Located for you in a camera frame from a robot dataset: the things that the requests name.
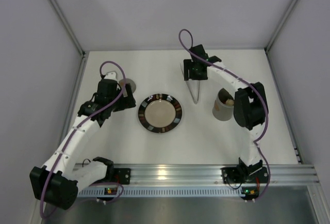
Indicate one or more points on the white steamed bun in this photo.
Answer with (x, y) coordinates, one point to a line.
(229, 102)

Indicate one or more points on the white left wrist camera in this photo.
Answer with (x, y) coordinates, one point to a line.
(110, 75)

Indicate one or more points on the grey cylindrical lunch container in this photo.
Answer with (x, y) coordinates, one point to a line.
(221, 111)

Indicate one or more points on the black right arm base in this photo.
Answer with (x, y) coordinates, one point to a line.
(237, 175)

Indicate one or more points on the grey container lid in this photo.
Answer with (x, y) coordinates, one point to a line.
(128, 81)

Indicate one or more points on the black patterned round plate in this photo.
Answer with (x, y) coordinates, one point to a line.
(160, 113)

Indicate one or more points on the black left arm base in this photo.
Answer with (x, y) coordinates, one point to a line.
(121, 176)

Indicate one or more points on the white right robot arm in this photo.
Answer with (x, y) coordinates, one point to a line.
(250, 109)

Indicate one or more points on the right aluminium frame post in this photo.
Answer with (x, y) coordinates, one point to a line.
(280, 25)

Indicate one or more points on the aluminium frame post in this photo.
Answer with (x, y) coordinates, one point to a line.
(280, 25)
(63, 20)

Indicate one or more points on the aluminium mounting rail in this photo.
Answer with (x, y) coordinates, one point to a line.
(161, 175)

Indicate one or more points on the metal serving tongs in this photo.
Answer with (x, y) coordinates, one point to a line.
(194, 90)

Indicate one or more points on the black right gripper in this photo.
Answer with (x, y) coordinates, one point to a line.
(194, 72)

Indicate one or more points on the slotted grey cable duct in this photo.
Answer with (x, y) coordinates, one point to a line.
(135, 192)

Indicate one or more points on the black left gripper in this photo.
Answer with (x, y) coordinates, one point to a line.
(129, 96)

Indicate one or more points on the left aluminium frame post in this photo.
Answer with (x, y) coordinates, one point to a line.
(63, 20)

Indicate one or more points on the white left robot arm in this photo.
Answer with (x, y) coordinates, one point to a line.
(57, 182)

